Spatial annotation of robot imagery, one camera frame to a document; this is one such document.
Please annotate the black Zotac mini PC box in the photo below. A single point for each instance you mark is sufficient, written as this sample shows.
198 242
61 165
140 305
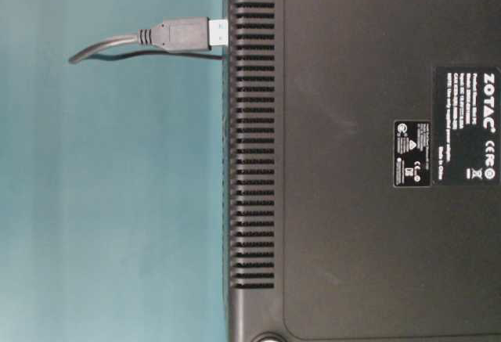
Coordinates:
319 245

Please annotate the small black certification label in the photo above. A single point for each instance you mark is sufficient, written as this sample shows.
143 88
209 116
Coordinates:
412 154

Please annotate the round black rubber foot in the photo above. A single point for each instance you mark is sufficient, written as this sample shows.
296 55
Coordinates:
269 337

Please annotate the large black Zotac label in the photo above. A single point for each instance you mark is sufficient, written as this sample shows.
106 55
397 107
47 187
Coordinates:
466 126

